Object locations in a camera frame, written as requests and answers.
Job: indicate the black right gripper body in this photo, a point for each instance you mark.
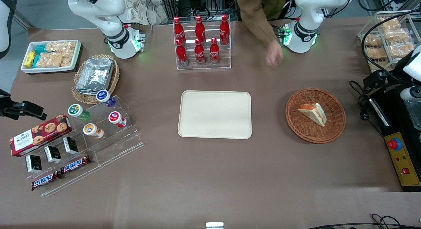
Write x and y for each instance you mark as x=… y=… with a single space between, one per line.
x=7 y=108

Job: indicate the triangular sandwich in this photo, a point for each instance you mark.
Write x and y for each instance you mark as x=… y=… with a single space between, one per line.
x=314 y=113

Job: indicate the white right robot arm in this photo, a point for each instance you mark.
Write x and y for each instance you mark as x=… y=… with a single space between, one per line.
x=98 y=5

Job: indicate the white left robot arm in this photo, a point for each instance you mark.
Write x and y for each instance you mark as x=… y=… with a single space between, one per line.
x=306 y=12

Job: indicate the brown sleeved forearm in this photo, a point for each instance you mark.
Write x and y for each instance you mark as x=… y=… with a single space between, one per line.
x=255 y=15

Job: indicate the white rectangular snack tray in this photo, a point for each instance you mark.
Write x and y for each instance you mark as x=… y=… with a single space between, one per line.
x=49 y=69

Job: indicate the brown round wicker basket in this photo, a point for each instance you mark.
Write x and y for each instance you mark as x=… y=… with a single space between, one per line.
x=306 y=130

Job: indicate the light tan wicker basket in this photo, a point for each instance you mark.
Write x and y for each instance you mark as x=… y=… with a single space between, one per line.
x=113 y=81

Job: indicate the beige plastic tray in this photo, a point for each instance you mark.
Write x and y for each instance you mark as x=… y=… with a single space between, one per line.
x=214 y=114

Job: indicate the person's bare hand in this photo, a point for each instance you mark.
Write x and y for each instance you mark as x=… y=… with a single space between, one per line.
x=274 y=56

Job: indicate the bagged fried snack pack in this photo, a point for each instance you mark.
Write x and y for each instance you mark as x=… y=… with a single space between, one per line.
x=373 y=40
x=376 y=54
x=398 y=35
x=389 y=24
x=401 y=51
x=378 y=65

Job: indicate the red Walkers cookie box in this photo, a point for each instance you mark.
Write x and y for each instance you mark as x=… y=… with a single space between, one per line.
x=39 y=135

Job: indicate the clear plastic container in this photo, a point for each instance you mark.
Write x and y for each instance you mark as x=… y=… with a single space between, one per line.
x=413 y=115

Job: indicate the black appliance with yellow panel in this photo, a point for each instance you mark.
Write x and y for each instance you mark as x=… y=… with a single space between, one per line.
x=394 y=124

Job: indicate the small black white box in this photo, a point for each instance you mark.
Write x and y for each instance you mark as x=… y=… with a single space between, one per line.
x=34 y=163
x=52 y=154
x=71 y=145

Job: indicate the green drink cup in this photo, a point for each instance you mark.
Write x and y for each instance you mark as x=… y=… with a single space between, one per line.
x=77 y=111

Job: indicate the teal snack packet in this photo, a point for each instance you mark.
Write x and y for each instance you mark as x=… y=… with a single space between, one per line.
x=41 y=49
x=36 y=60

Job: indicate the yellow snack packet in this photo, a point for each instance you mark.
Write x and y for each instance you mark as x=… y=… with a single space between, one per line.
x=29 y=59

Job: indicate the clear rice cracker pack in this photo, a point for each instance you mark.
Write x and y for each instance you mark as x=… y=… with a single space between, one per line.
x=61 y=46
x=49 y=59

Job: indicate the red emergency stop button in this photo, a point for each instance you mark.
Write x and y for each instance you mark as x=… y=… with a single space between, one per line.
x=394 y=144

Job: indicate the orange drink cup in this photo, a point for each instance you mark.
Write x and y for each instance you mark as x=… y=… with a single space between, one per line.
x=91 y=129

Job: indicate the Snickers chocolate bar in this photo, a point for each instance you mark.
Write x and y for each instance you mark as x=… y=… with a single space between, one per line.
x=75 y=164
x=46 y=180

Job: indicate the purple drink cup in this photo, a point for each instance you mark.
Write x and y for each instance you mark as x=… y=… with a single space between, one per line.
x=104 y=97

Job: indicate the stack of foil trays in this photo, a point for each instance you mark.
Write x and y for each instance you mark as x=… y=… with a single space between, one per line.
x=95 y=75

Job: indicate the red drink cup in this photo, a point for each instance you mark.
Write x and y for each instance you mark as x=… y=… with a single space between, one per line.
x=115 y=118

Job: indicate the clear acrylic stepped stand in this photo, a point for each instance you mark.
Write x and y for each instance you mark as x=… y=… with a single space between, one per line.
x=111 y=147

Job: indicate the crumpled beige paper bag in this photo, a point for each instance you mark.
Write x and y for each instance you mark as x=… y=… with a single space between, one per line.
x=141 y=10

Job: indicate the red cola bottle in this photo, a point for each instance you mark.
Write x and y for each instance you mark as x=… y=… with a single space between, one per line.
x=214 y=53
x=179 y=30
x=199 y=54
x=224 y=30
x=181 y=55
x=200 y=28

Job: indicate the clear acrylic bottle rack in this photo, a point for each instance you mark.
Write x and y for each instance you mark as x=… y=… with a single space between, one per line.
x=204 y=66

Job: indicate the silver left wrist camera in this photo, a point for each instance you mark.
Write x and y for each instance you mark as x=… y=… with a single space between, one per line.
x=411 y=93

